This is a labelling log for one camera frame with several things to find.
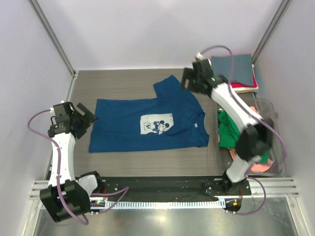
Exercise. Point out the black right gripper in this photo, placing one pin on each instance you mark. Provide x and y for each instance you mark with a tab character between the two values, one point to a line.
188	73

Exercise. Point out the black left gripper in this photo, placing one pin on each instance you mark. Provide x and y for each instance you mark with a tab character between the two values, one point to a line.
87	118

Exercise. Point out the blue mickey print t-shirt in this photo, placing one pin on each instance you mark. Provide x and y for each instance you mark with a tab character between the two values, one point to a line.
173	119

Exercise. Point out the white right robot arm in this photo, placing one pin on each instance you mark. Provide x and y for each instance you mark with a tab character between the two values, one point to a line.
255	135

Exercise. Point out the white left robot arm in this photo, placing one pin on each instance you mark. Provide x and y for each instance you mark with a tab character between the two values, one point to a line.
67	196

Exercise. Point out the folded red t-shirt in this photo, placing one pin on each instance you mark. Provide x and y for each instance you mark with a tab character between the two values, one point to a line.
242	85

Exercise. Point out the folded grey-blue t-shirt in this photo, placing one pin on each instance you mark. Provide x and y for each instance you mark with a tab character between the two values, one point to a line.
242	68

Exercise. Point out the folded cream t-shirt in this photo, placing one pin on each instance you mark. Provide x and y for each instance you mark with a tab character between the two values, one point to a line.
244	89

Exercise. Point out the clear plastic bin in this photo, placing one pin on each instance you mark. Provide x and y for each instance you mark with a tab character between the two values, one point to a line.
266	109

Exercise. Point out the green t-shirt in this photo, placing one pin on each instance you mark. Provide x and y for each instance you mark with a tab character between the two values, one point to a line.
228	132

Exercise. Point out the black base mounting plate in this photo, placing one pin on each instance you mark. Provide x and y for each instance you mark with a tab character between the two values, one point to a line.
174	189

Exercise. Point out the salmon pink t-shirt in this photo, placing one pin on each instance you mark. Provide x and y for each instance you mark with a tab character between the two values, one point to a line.
264	164

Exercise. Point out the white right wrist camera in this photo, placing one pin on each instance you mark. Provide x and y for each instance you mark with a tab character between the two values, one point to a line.
200	57

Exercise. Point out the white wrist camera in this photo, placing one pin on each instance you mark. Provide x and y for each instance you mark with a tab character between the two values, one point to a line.
62	108
200	57

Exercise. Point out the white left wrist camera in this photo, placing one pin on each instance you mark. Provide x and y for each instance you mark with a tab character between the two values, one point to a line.
62	108

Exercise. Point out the left aluminium frame post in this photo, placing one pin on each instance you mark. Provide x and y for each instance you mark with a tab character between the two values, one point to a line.
51	34

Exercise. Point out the aluminium frame post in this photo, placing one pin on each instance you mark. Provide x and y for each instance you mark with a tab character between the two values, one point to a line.
51	34
282	8

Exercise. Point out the right aluminium frame post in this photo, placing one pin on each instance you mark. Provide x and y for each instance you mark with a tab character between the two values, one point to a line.
282	8

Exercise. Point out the slotted cable duct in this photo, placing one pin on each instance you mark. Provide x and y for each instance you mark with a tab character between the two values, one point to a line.
155	205

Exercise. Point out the aluminium rail profile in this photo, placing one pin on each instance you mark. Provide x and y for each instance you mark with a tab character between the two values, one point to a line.
274	187

